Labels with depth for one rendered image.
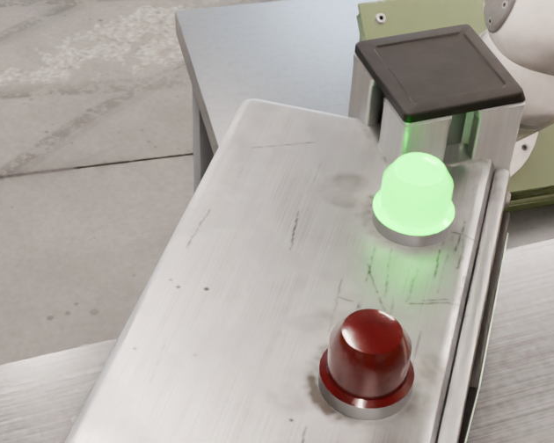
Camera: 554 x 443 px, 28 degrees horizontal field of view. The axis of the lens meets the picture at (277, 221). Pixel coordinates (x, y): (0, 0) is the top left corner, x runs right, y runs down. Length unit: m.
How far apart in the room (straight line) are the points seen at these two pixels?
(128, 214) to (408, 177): 2.24
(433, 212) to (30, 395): 0.84
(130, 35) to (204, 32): 1.54
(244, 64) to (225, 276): 1.24
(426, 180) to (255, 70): 1.22
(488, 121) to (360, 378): 0.12
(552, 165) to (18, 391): 0.67
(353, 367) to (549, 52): 0.67
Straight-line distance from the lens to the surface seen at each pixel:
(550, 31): 0.92
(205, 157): 1.75
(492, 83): 0.38
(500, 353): 1.20
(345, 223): 0.35
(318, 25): 1.65
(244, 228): 0.35
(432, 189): 0.34
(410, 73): 0.38
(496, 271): 0.37
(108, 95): 2.93
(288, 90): 1.51
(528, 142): 1.35
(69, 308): 2.36
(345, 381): 0.29
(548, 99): 1.09
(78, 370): 1.16
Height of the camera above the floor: 1.71
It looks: 42 degrees down
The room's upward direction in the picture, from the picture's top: 3 degrees clockwise
